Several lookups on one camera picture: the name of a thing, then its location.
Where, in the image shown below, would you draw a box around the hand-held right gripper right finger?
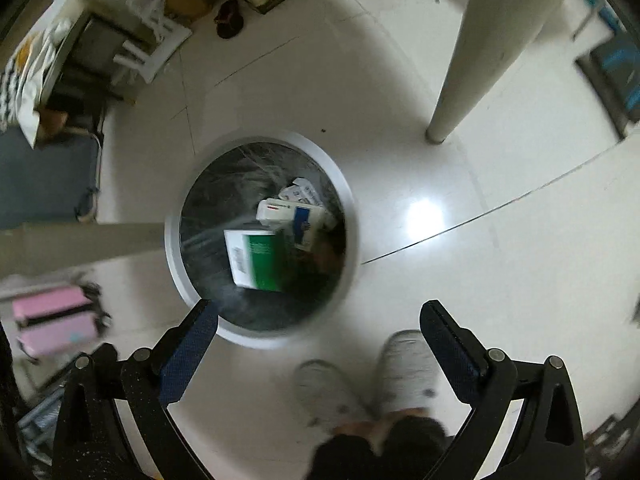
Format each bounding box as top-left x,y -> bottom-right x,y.
419,300 -> 587,480

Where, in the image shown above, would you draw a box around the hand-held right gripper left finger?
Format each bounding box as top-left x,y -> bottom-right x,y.
52,299 -> 218,480

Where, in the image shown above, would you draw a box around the green white carton box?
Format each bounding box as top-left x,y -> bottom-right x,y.
223,229 -> 291,292

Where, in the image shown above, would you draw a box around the white round trash bin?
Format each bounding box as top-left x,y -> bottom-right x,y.
164,130 -> 361,348

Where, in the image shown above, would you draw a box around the grey slipper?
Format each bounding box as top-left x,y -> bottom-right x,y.
294,360 -> 373,428
375,330 -> 443,413

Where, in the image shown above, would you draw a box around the person's dark trousers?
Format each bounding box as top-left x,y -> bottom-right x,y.
312,417 -> 453,480

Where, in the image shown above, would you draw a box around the pink suitcase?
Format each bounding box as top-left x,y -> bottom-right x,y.
10,284 -> 111,361

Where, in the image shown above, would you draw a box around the blue white packet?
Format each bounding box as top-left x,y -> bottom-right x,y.
292,204 -> 337,251

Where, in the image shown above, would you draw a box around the white printed packet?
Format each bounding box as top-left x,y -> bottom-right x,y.
279,177 -> 326,207

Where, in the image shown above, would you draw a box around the dark folding bed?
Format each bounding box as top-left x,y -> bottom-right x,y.
0,125 -> 103,231

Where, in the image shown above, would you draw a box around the white plastic stool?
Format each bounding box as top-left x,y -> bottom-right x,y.
112,15 -> 193,83

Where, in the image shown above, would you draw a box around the grey cloth yellow print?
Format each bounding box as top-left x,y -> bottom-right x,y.
7,15 -> 73,148

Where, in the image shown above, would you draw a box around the black blue step machine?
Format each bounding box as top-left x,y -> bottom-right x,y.
575,35 -> 640,138

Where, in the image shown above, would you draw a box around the dark slippers pair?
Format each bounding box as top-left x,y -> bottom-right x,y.
214,0 -> 246,40

